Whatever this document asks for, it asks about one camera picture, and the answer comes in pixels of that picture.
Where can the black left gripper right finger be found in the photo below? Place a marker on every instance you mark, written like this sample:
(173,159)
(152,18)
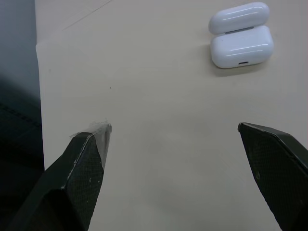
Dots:
(276,168)

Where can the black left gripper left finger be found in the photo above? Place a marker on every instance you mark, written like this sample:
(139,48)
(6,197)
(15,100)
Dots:
(72,183)

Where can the white earbuds charging case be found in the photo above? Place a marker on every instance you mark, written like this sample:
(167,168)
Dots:
(240,36)

